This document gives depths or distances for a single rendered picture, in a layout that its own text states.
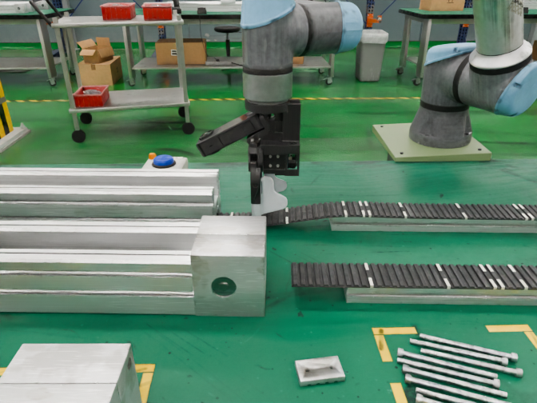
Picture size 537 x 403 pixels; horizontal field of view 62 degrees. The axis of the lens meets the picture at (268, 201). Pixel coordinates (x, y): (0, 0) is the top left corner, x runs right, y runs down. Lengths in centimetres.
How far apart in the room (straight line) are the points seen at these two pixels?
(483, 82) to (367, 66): 464
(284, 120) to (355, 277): 26
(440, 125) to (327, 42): 52
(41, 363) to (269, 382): 23
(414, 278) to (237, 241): 24
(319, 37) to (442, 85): 50
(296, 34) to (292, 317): 39
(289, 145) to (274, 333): 29
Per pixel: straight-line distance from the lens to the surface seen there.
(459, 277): 66
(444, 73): 113
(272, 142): 71
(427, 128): 118
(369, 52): 563
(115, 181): 83
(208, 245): 57
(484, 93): 107
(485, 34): 102
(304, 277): 61
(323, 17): 70
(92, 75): 572
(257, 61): 66
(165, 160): 89
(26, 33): 908
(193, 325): 60
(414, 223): 81
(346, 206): 79
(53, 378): 44
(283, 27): 66
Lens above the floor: 118
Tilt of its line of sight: 27 degrees down
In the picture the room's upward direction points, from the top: straight up
